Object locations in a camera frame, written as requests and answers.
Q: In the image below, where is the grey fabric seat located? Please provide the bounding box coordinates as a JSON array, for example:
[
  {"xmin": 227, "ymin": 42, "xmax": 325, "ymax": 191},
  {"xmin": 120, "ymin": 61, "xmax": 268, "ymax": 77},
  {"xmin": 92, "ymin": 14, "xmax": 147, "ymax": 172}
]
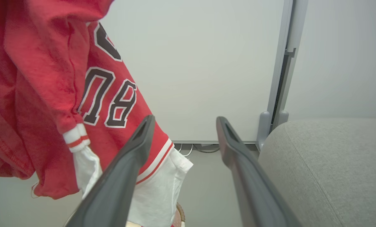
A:
[{"xmin": 258, "ymin": 118, "xmax": 376, "ymax": 227}]

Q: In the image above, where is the red jersey with white trim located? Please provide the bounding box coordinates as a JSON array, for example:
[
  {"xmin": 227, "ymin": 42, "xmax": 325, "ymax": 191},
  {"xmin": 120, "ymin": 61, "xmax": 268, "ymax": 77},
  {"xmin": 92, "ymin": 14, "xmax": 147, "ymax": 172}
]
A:
[{"xmin": 0, "ymin": 0, "xmax": 194, "ymax": 227}]

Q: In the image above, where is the white floor cable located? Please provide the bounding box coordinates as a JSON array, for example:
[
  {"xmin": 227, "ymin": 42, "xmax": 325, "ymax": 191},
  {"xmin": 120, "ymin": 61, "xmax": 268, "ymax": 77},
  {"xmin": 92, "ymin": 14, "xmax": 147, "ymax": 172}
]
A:
[{"xmin": 175, "ymin": 143, "xmax": 195, "ymax": 157}]

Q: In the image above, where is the grey partition post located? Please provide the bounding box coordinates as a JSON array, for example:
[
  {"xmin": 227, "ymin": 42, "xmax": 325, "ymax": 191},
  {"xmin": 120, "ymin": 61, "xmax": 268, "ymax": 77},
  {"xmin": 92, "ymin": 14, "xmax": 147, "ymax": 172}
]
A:
[{"xmin": 256, "ymin": 0, "xmax": 309, "ymax": 150}]

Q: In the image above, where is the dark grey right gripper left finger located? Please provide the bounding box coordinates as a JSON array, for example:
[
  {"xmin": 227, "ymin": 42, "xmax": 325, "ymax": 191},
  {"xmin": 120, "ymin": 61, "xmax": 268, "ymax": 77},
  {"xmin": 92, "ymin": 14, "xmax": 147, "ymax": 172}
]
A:
[{"xmin": 65, "ymin": 115, "xmax": 156, "ymax": 227}]

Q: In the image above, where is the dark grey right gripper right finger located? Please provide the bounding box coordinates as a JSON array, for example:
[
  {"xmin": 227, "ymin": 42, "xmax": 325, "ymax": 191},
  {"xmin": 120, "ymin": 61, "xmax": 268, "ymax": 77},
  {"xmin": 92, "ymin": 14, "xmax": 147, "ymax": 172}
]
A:
[{"xmin": 216, "ymin": 116, "xmax": 302, "ymax": 227}]

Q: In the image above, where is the white partition panel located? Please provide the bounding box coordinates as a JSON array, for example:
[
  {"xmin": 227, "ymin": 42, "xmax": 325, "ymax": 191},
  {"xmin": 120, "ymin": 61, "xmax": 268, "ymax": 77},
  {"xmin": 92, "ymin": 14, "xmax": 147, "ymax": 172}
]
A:
[{"xmin": 98, "ymin": 0, "xmax": 286, "ymax": 144}]

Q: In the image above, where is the white basket with brown rim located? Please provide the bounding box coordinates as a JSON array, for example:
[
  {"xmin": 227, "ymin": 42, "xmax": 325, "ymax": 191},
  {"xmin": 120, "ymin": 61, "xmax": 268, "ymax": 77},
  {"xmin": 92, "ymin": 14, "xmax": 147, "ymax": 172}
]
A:
[{"xmin": 127, "ymin": 202, "xmax": 186, "ymax": 227}]

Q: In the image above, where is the dark floor cable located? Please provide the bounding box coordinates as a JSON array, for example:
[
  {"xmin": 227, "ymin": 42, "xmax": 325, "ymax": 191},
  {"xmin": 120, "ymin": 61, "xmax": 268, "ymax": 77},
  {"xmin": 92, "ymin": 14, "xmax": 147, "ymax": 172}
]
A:
[{"xmin": 193, "ymin": 144, "xmax": 220, "ymax": 154}]

